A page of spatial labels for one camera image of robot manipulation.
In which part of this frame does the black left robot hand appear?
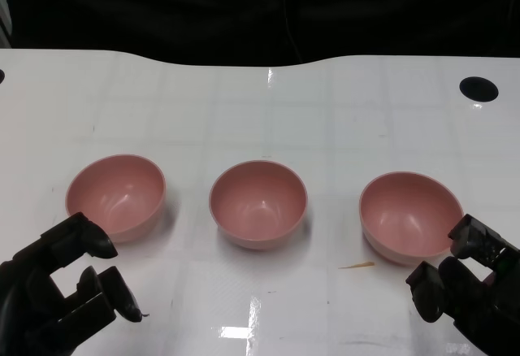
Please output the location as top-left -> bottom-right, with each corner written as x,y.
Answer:
0,211 -> 150,356

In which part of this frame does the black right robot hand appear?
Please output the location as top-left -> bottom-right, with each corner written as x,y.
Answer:
405,213 -> 520,356

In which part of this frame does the pink plastic bowl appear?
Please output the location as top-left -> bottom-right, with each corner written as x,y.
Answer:
358,171 -> 466,267
209,159 -> 309,250
64,154 -> 167,245

